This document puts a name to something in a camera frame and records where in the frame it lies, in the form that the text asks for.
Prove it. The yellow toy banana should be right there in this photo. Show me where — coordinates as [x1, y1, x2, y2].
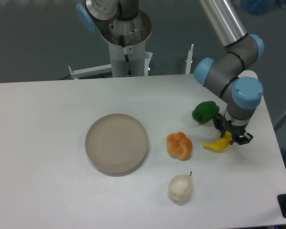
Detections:
[203, 132, 233, 152]

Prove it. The black cable on pedestal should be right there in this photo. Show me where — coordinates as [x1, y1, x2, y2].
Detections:
[119, 35, 133, 77]

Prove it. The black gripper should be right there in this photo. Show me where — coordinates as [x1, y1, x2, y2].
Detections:
[213, 113, 253, 145]

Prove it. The blue plastic bag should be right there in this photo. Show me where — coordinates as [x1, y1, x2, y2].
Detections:
[242, 0, 276, 15]

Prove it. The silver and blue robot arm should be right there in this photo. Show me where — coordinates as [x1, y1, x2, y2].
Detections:
[76, 0, 265, 145]

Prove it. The white toy pear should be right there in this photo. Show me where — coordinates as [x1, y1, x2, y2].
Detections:
[167, 172, 194, 205]

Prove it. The white metal bracket right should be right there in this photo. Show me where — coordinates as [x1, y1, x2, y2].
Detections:
[185, 43, 194, 74]

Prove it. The white metal bracket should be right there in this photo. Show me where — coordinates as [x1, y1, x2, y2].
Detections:
[68, 64, 112, 79]
[185, 43, 194, 74]

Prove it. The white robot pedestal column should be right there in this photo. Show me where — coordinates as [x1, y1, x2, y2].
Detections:
[99, 10, 153, 78]

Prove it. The beige round plate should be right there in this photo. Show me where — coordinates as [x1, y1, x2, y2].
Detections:
[85, 114, 149, 176]

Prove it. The green toy bell pepper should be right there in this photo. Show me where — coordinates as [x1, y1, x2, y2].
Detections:
[192, 101, 220, 124]

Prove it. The white metal bracket left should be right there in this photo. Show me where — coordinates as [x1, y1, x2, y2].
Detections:
[68, 64, 112, 79]

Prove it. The orange knotted bread roll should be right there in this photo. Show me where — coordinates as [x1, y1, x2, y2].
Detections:
[166, 132, 193, 161]

